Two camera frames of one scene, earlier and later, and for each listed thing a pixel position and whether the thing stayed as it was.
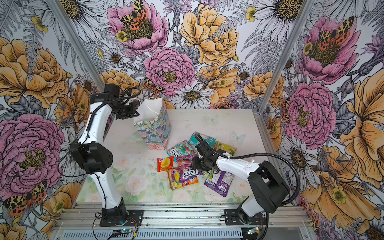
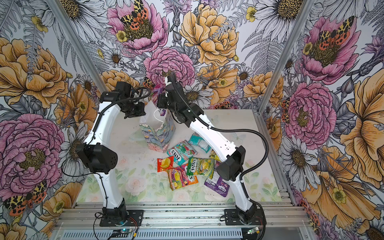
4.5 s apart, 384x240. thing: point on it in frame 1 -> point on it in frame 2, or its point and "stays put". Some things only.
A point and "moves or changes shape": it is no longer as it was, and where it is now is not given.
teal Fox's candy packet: [197, 138] stays put
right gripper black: [195, 164] -> [162, 97]
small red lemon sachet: [164, 164] stays put
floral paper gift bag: [154, 122] moves or changes shape
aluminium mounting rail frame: [186, 216] stays put
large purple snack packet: [220, 183] stays put
